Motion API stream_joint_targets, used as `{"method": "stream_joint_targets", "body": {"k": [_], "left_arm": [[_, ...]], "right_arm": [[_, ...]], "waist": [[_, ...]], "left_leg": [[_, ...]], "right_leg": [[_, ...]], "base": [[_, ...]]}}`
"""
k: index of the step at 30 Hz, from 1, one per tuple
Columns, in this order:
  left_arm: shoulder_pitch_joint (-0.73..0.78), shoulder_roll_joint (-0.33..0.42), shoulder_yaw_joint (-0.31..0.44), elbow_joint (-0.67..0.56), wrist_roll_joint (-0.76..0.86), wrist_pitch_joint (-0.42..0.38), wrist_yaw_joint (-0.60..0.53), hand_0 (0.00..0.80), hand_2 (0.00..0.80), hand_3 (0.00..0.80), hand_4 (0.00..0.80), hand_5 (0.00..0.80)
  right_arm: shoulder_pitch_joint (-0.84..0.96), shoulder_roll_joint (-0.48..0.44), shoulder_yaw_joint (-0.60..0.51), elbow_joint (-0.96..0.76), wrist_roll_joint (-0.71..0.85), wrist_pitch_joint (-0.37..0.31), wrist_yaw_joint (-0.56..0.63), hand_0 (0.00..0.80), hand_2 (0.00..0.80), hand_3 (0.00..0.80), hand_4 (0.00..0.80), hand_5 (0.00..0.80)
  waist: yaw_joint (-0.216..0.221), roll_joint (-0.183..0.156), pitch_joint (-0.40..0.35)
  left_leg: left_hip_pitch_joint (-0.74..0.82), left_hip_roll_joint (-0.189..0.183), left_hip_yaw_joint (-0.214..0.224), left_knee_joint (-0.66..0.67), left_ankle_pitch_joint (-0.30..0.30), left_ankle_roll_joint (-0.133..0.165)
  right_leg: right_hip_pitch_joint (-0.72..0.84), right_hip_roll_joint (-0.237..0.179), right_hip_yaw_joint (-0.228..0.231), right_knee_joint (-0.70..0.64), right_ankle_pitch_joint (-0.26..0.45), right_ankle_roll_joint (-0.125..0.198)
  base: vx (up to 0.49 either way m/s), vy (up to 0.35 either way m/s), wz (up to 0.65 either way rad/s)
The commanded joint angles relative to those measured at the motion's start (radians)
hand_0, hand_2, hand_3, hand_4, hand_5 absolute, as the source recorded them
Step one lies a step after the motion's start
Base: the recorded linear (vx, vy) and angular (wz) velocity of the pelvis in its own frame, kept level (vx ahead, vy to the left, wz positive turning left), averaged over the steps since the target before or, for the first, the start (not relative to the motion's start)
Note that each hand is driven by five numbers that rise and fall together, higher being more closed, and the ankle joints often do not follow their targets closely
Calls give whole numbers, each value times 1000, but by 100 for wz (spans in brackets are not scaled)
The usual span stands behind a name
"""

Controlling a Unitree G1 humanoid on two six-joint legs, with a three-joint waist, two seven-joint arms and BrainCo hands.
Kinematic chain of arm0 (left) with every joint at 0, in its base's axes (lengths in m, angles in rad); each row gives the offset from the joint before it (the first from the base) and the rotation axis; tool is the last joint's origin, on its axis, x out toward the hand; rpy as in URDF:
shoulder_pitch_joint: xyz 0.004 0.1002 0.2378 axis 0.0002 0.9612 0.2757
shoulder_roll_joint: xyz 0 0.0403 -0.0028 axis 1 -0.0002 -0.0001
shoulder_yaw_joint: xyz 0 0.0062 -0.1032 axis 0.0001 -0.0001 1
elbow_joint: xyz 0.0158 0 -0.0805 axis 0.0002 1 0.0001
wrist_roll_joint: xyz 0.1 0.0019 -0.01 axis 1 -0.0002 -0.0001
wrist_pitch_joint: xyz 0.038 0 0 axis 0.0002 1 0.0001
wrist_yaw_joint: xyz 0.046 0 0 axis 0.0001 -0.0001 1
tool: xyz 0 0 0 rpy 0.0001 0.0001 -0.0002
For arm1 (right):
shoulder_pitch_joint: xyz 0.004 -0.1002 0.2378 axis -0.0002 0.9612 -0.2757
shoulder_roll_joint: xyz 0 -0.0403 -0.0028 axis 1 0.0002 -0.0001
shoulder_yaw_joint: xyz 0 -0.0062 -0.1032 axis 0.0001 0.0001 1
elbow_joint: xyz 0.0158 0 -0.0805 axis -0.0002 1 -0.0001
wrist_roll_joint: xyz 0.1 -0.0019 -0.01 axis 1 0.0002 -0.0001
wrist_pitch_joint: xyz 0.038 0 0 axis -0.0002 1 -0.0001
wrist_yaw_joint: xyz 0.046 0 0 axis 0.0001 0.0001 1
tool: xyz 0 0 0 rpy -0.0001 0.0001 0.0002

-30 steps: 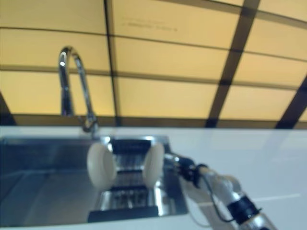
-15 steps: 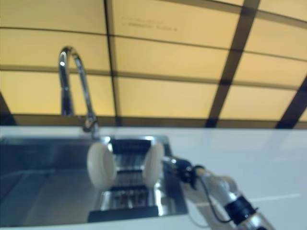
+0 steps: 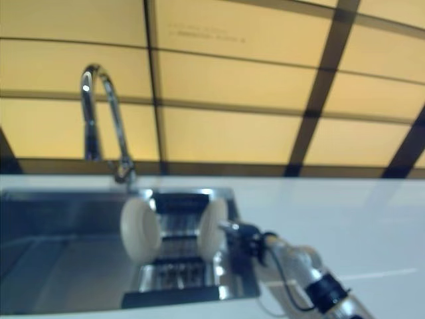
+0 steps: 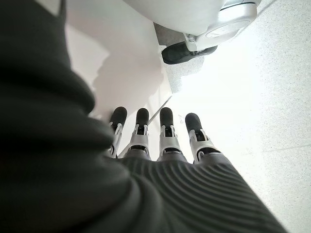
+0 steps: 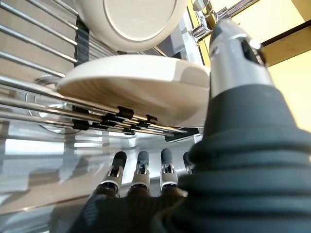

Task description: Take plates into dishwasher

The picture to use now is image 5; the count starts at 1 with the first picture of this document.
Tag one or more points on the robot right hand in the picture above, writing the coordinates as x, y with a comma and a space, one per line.
243, 170

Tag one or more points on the cream round plate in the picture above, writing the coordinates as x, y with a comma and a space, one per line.
136, 21
136, 85

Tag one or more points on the chrome gooseneck faucet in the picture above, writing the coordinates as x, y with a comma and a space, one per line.
201, 29

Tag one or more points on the black steel sink drying rack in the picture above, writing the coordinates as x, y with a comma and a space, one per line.
82, 41

